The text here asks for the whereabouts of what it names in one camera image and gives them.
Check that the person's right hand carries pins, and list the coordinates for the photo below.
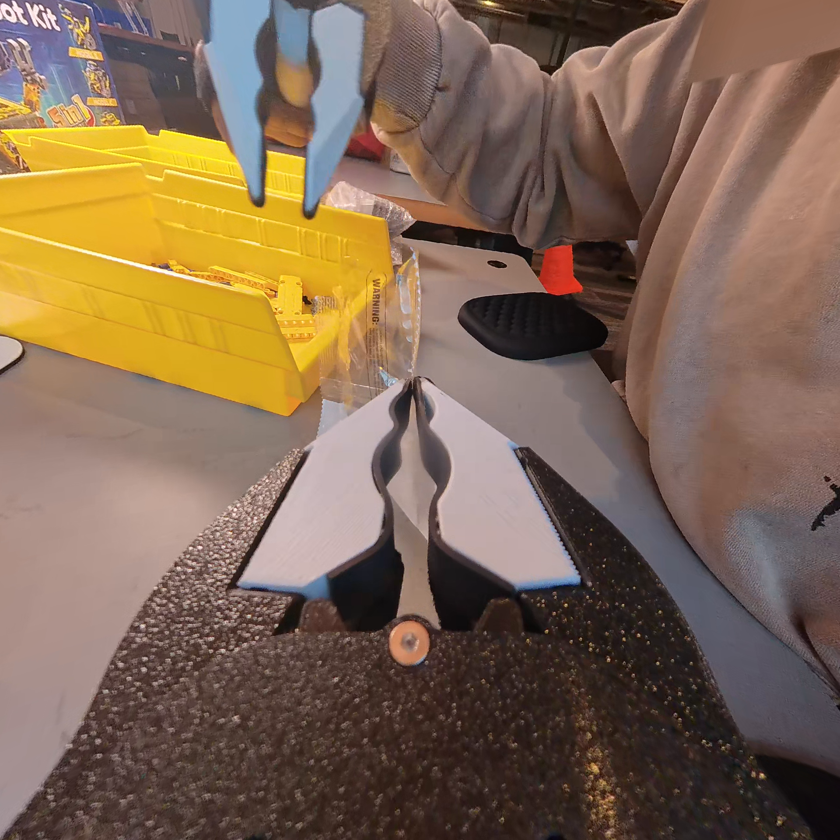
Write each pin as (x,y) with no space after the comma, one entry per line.
(286,127)

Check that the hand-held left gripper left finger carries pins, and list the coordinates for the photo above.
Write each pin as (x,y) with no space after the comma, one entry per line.
(315,525)

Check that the clear plastic bag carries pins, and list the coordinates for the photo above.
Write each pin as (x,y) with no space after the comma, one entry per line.
(374,208)

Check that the white printed sheet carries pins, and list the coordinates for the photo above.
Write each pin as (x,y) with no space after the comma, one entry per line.
(8,352)

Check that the person's right forearm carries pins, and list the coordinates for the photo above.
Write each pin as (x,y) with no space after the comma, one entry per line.
(525,131)

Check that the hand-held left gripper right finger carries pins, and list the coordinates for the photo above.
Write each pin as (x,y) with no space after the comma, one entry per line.
(505,525)

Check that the grey desk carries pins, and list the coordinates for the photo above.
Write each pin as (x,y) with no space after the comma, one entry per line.
(131,525)

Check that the pile of toy bricks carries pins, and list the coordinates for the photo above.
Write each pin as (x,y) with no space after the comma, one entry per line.
(250,282)

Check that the small clear bag white label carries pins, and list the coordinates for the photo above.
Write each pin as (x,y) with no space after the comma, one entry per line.
(374,328)

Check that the orange traffic cone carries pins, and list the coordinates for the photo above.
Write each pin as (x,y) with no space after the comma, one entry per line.
(561,273)

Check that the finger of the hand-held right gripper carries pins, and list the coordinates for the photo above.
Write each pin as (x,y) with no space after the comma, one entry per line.
(243,66)
(337,66)

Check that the printed toy box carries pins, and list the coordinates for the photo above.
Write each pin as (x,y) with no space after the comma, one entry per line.
(53,66)

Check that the yellow bin with bricks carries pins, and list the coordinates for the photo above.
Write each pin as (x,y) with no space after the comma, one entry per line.
(105,147)
(131,289)

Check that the black wrist rest pad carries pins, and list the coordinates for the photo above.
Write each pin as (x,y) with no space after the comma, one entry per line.
(532,326)

